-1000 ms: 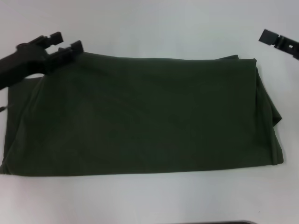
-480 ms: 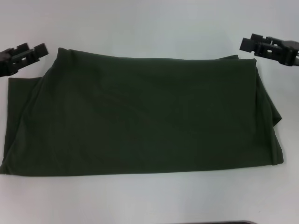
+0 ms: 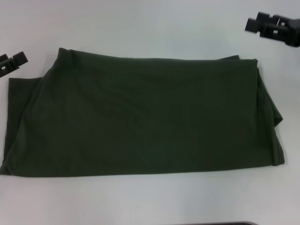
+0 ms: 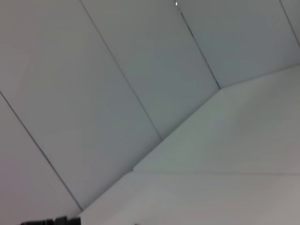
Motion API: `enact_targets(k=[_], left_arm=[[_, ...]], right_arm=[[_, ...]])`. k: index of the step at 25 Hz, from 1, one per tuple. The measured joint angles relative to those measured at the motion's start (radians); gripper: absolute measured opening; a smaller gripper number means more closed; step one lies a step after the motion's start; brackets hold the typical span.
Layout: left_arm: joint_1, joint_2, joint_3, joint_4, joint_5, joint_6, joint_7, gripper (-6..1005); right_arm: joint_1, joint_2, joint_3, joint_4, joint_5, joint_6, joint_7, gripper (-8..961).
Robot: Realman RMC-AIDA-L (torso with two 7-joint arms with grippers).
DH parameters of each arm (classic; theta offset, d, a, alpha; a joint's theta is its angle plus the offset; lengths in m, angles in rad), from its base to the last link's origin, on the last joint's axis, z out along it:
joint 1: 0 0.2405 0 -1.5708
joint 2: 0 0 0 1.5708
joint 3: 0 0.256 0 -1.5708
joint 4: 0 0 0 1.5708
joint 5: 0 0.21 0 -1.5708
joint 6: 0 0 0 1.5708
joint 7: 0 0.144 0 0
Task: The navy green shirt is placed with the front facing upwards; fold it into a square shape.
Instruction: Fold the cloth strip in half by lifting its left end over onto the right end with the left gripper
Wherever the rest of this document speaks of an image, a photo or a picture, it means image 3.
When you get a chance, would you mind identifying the dark green FREE t-shirt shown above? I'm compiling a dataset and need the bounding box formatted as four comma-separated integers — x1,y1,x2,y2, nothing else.
0,47,285,178

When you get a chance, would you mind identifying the dark rounded base edge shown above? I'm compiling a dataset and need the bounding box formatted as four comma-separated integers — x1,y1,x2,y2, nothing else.
210,220,256,225

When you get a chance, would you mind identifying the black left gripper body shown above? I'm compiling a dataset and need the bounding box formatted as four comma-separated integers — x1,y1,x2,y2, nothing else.
0,63,11,78

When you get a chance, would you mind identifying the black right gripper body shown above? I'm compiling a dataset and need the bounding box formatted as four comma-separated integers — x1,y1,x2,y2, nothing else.
276,14,300,49

